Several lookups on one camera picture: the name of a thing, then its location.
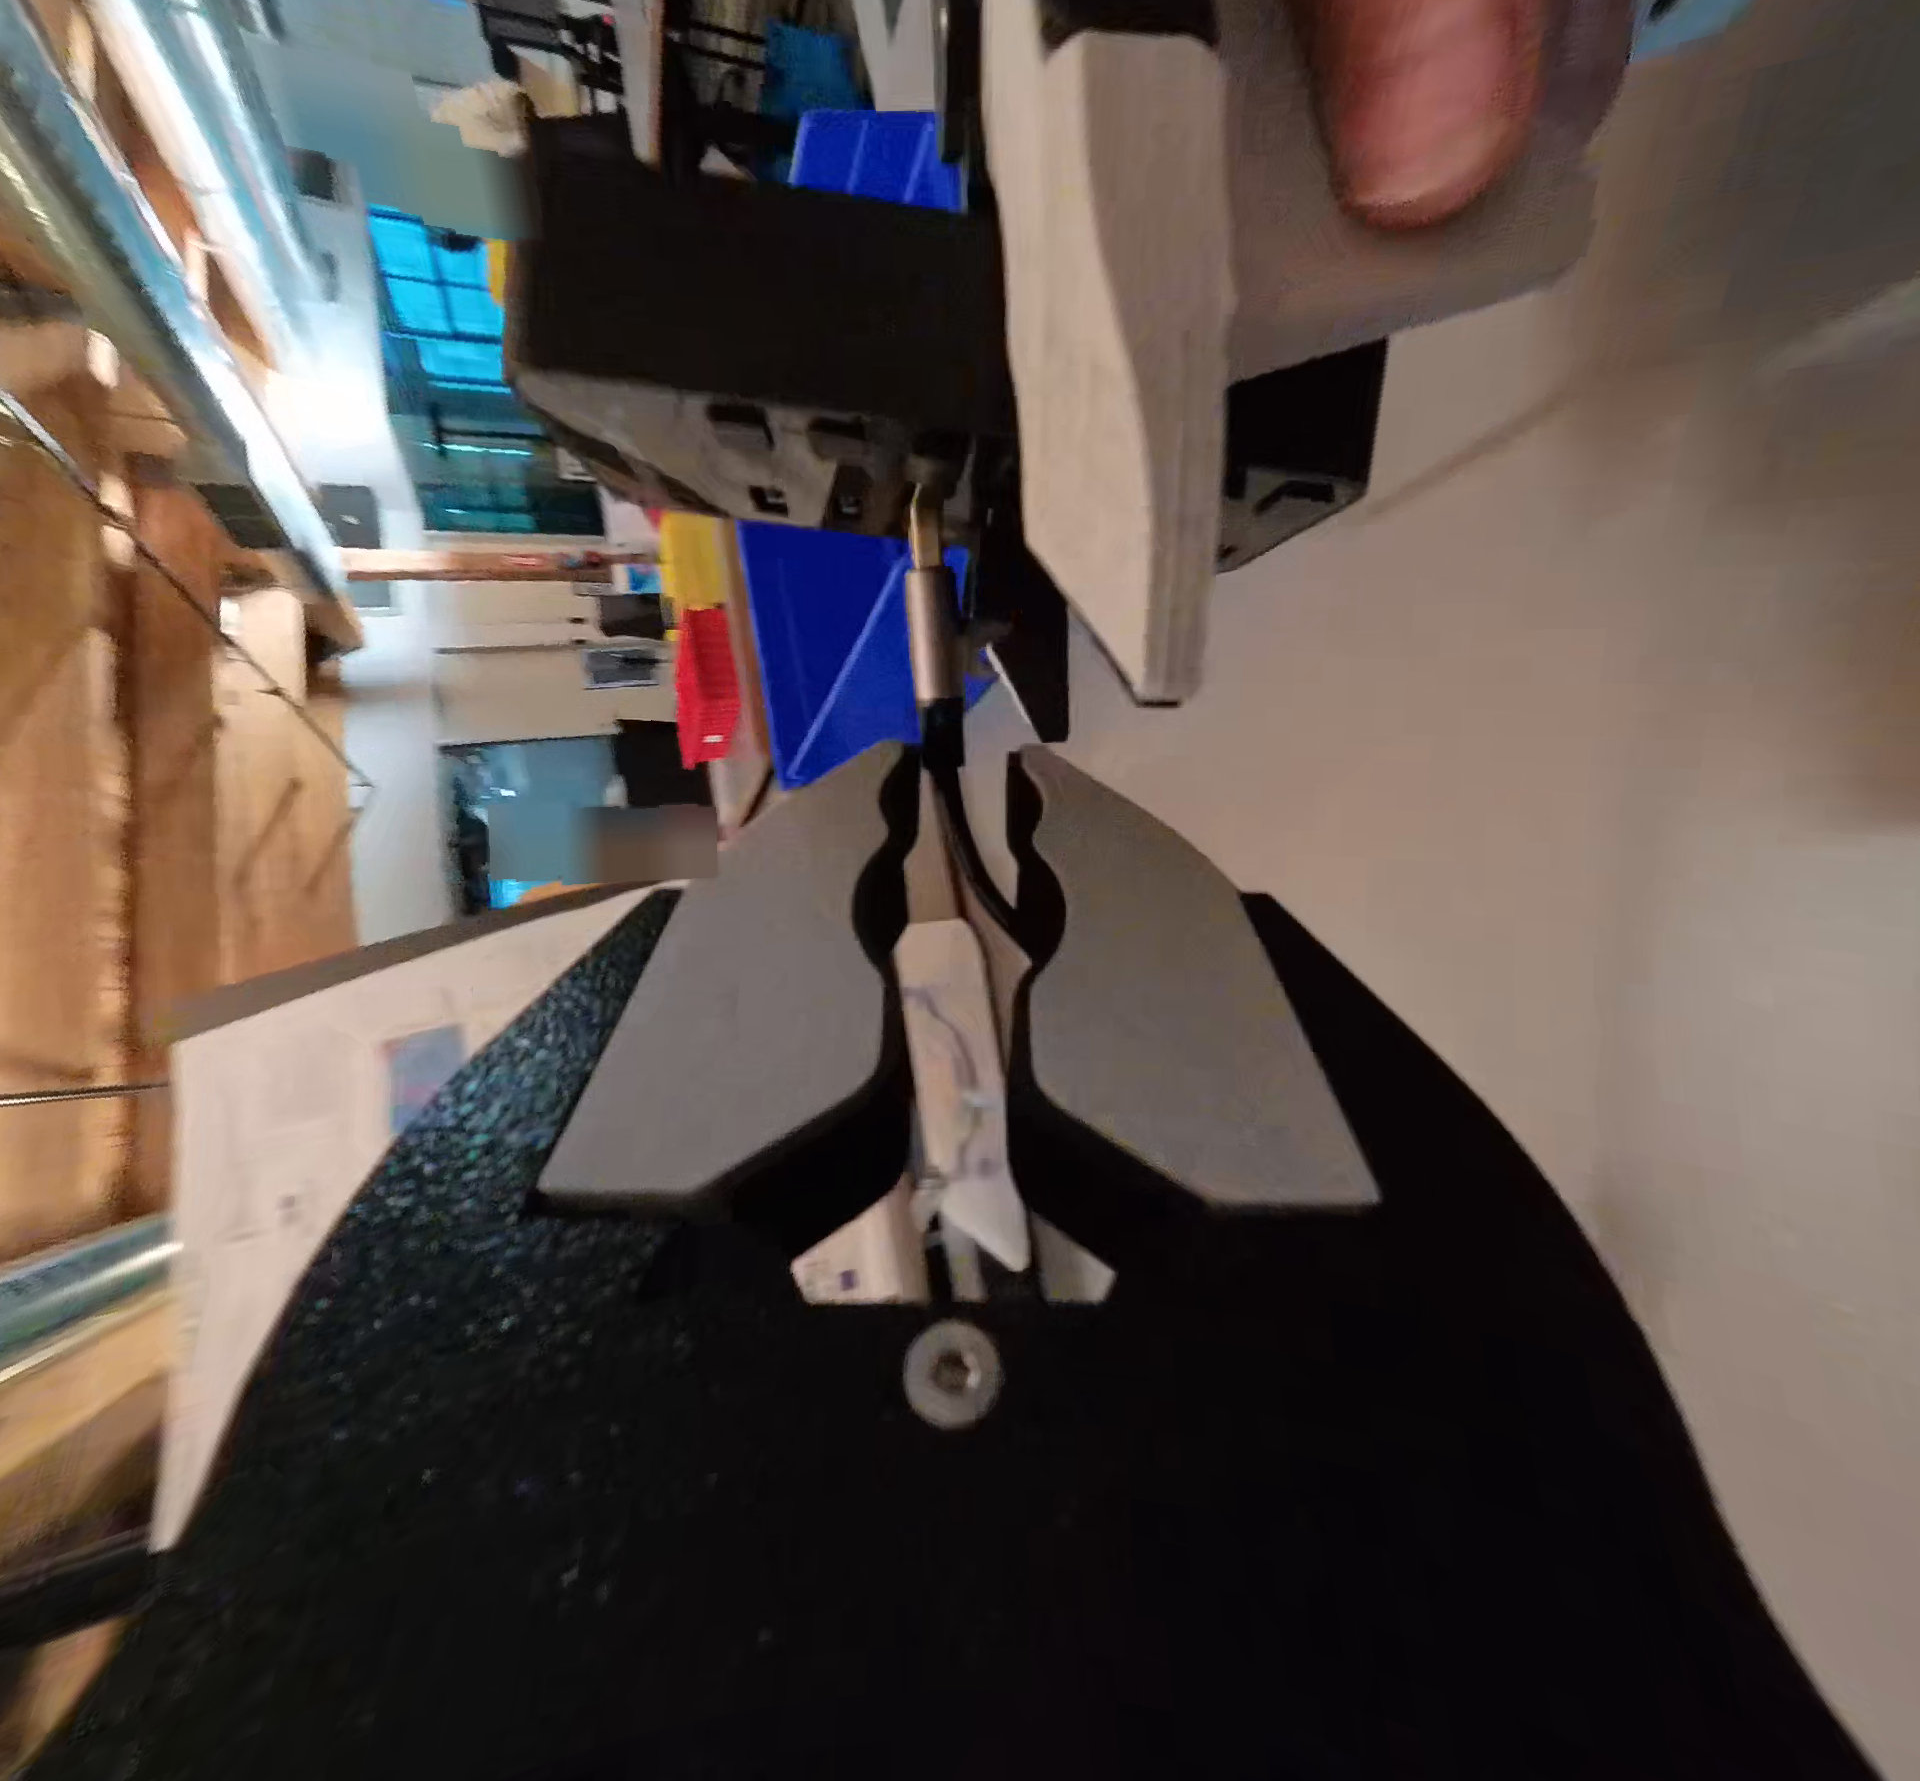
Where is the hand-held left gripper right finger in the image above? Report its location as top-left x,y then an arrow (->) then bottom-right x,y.
1002,743 -> 1382,1217

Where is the black usb cable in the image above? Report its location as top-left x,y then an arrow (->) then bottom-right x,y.
901,477 -> 1039,950

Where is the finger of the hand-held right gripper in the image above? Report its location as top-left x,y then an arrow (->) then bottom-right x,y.
982,0 -> 1236,706

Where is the large paned window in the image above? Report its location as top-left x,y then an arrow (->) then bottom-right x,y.
367,206 -> 603,539

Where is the metal ceiling duct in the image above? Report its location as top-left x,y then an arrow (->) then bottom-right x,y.
0,0 -> 371,642

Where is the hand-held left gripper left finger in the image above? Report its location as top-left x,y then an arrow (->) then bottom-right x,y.
533,743 -> 921,1228

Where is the black port hub box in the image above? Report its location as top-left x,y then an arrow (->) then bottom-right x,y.
503,116 -> 1390,574

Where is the blue plastic bin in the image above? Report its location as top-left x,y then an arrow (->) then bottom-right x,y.
734,108 -> 1001,785

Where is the red plastic bin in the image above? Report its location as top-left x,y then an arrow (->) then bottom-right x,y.
674,607 -> 748,770

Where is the person's right hand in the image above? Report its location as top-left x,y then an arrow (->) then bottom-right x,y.
1292,0 -> 1566,232

